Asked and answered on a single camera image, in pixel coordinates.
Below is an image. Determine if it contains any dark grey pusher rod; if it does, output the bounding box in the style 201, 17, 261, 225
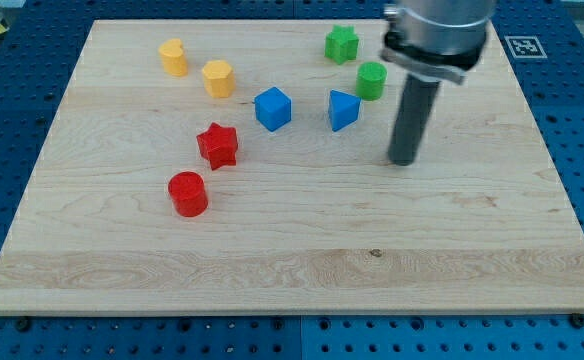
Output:
388, 74, 440, 166

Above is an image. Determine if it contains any white fiducial marker tag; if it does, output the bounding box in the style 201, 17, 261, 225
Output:
505, 36, 547, 59

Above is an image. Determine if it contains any green star block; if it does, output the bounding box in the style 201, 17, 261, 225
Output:
324, 25, 359, 65

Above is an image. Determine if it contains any blue cube block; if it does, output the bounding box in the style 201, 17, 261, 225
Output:
254, 87, 292, 132

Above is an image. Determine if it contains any yellow heart block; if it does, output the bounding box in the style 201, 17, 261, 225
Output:
158, 38, 188, 77

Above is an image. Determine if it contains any yellow hexagon block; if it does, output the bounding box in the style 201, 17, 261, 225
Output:
202, 60, 236, 98

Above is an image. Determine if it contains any wooden board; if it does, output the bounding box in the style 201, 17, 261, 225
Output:
0, 20, 584, 317

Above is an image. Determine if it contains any green cylinder block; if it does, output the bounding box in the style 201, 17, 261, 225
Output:
355, 62, 387, 101

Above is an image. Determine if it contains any red star block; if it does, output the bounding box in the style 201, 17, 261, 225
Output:
196, 122, 238, 170

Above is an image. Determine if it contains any red cylinder block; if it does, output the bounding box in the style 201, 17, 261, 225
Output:
168, 171, 208, 217

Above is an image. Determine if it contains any blue triangle block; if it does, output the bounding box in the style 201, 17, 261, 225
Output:
328, 90, 361, 132

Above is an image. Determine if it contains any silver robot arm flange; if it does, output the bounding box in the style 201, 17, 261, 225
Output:
380, 0, 496, 84

